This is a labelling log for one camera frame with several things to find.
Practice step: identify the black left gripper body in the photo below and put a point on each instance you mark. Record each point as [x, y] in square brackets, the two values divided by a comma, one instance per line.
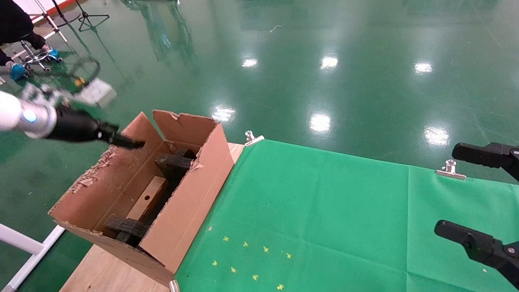
[77, 125]

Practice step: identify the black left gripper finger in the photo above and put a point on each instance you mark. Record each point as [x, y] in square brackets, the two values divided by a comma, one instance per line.
[125, 141]

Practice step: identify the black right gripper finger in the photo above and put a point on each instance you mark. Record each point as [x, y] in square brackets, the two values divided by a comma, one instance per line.
[482, 154]
[482, 245]

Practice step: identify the small cardboard box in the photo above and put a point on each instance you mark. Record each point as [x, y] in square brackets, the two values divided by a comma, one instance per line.
[148, 198]

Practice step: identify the large open cardboard carton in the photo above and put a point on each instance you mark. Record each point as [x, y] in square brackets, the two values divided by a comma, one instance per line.
[190, 219]

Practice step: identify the wheeled metal stool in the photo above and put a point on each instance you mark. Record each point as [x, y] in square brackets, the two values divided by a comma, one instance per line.
[36, 59]

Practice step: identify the white work table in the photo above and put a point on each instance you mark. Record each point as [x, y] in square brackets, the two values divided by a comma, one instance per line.
[57, 28]

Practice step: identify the black double pole stand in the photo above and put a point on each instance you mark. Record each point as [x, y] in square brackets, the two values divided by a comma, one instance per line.
[71, 18]

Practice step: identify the black tripod stand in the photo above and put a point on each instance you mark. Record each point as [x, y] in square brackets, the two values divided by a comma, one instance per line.
[86, 16]

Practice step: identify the seated person in black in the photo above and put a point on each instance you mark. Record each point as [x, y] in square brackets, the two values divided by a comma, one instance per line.
[14, 22]

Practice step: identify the green table cloth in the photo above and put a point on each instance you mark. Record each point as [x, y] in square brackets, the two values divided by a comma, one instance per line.
[324, 202]

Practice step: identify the white metal frame bars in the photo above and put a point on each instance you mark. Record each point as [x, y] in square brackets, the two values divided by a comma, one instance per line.
[24, 239]

